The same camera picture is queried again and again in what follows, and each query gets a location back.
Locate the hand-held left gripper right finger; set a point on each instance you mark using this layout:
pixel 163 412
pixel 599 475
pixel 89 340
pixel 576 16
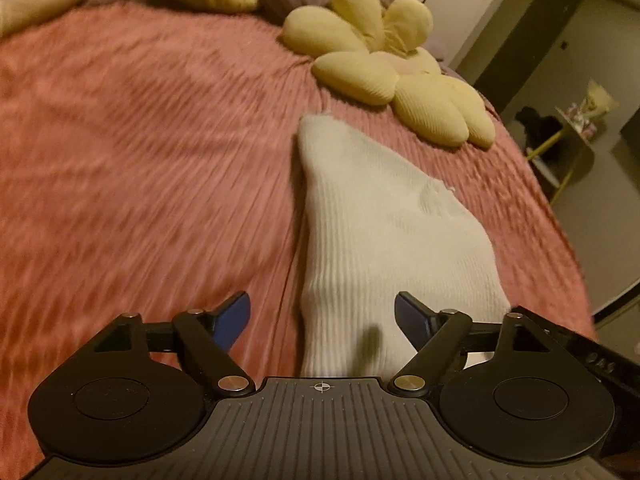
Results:
pixel 409 316

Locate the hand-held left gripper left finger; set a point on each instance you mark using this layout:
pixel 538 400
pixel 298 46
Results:
pixel 234 319

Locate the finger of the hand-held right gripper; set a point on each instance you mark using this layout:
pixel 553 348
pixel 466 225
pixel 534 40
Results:
pixel 555 327

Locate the white knit sweater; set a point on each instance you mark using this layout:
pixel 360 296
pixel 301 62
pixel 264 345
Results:
pixel 385 230

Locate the pink ribbed blanket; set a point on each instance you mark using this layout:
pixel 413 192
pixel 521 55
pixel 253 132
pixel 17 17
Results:
pixel 150 160

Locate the yellow-legged side table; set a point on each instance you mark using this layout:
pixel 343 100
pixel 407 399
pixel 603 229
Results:
pixel 575 145

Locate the black cloth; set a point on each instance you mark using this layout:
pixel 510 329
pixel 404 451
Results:
pixel 537 127

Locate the yellow flower-shaped pillow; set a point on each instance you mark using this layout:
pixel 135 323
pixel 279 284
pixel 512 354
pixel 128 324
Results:
pixel 415 90

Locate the cream paper bouquet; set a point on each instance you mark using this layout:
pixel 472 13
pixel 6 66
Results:
pixel 597 97

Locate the dark door frame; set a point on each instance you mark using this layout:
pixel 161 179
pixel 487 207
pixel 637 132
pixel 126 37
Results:
pixel 510 35

